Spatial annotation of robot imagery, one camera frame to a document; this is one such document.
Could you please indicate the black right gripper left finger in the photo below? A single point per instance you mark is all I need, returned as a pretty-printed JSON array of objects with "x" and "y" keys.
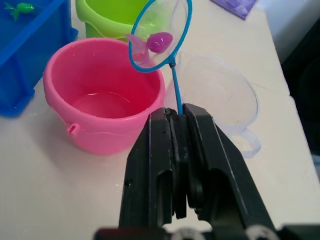
[{"x": 150, "y": 175}]

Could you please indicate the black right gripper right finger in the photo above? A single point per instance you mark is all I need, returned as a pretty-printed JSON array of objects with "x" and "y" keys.
[{"x": 215, "y": 170}]

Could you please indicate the pink toy fish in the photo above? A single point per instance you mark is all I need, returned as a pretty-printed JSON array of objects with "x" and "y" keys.
[{"x": 157, "y": 42}]

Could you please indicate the blue fishing net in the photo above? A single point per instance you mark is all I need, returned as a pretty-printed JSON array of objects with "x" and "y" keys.
[{"x": 160, "y": 37}]

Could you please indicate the clear plastic cup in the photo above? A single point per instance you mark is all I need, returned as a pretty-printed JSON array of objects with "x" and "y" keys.
[{"x": 220, "y": 100}]

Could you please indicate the pink plastic bucket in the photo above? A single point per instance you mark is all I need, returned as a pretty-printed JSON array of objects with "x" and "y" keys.
[{"x": 100, "y": 100}]

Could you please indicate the green plastic bucket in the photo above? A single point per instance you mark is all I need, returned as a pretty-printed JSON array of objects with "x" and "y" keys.
[{"x": 110, "y": 17}]

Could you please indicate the blue plastic tub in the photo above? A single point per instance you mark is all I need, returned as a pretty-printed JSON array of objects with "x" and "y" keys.
[{"x": 27, "y": 52}]

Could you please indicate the green toy fish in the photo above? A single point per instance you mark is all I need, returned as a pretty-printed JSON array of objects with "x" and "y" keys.
[{"x": 21, "y": 8}]

